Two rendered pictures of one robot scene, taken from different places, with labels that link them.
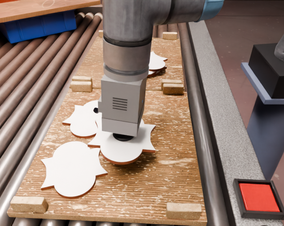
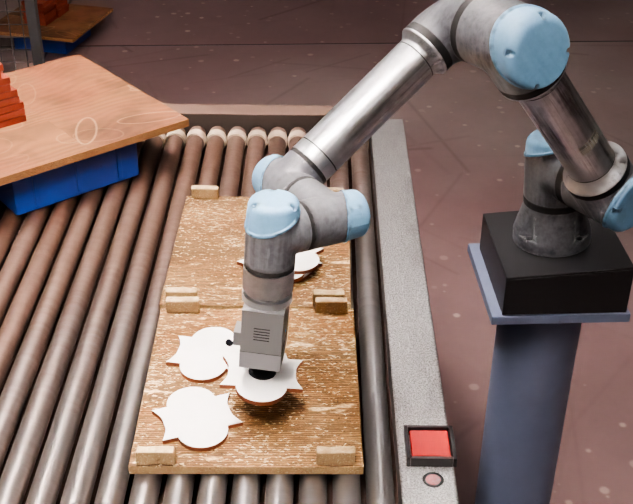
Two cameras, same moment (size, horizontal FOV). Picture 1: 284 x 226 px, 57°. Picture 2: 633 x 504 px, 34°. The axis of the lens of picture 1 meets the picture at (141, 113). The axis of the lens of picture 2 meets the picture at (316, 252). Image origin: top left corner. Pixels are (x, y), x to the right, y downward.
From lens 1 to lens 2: 1.13 m
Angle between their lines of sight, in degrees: 6
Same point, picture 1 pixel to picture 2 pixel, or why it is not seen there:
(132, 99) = (275, 329)
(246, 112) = not seen: hidden behind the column
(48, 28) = (86, 180)
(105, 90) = (245, 321)
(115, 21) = (259, 257)
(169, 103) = (325, 328)
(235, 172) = (410, 420)
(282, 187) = not seen: outside the picture
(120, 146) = (259, 386)
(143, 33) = (286, 265)
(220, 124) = (402, 359)
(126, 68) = (269, 298)
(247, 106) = not seen: hidden behind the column
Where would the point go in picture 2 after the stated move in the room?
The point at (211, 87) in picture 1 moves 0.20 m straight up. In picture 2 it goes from (396, 299) to (402, 206)
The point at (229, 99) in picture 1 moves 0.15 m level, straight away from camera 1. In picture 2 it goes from (423, 319) to (442, 277)
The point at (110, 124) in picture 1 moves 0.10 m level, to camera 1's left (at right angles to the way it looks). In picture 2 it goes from (249, 358) to (182, 360)
